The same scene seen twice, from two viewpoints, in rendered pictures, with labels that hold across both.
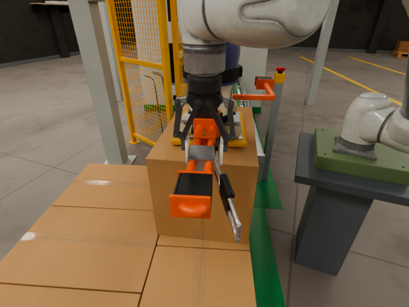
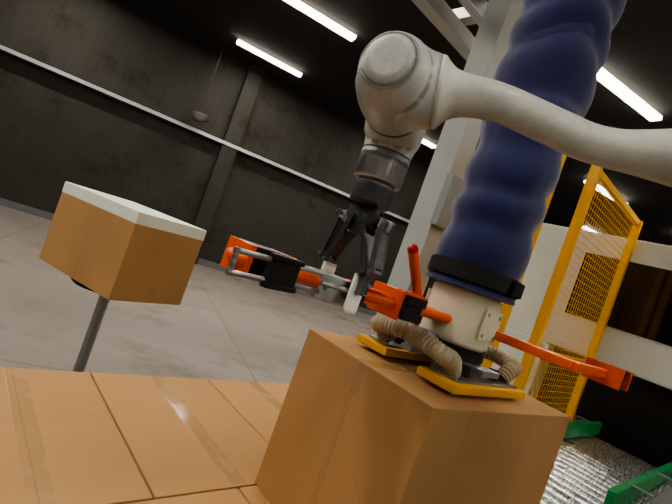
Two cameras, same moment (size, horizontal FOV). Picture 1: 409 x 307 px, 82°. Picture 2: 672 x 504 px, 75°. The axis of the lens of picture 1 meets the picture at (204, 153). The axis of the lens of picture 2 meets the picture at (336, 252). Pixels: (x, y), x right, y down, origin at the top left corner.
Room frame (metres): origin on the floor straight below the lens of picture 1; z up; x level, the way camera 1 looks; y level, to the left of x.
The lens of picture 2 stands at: (-0.06, -0.52, 1.14)
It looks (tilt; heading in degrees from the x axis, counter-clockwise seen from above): 0 degrees down; 44
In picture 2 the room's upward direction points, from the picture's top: 20 degrees clockwise
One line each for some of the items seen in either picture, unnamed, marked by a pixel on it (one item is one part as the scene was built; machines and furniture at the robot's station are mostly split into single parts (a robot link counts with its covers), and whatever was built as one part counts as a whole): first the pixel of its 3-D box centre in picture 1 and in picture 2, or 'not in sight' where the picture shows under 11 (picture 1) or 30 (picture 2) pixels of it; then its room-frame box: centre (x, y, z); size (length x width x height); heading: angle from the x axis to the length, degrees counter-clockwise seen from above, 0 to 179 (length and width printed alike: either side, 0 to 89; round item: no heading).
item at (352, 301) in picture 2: (221, 151); (355, 294); (0.52, -0.04, 1.08); 0.03 x 0.01 x 0.07; 175
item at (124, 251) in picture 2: not in sight; (123, 244); (0.82, 1.71, 0.82); 0.60 x 0.40 x 0.40; 105
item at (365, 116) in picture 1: (367, 117); not in sight; (1.01, -0.75, 0.98); 0.18 x 0.16 x 0.22; 32
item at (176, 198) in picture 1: (192, 193); (258, 262); (0.36, 0.02, 1.09); 0.08 x 0.07 x 0.05; 176
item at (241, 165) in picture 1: (209, 163); (417, 448); (0.98, -0.03, 0.74); 0.60 x 0.40 x 0.40; 172
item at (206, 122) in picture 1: (207, 123); (396, 302); (0.70, -0.01, 1.08); 0.10 x 0.08 x 0.06; 86
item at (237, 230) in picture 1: (224, 176); (309, 281); (0.41, -0.04, 1.09); 0.31 x 0.03 x 0.05; 8
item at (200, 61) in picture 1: (204, 59); (380, 171); (0.53, 0.00, 1.30); 0.09 x 0.09 x 0.06
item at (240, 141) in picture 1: (232, 123); (477, 377); (0.95, -0.12, 0.98); 0.34 x 0.10 x 0.05; 176
